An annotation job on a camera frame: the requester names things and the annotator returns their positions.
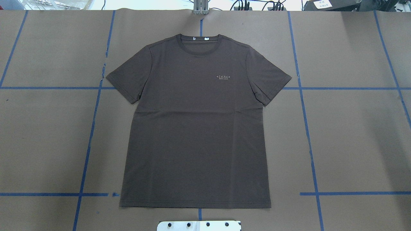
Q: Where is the dark brown t-shirt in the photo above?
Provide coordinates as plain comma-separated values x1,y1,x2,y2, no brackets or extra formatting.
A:
107,34,292,209

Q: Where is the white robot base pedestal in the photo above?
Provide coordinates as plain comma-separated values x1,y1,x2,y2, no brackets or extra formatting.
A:
156,220,242,231

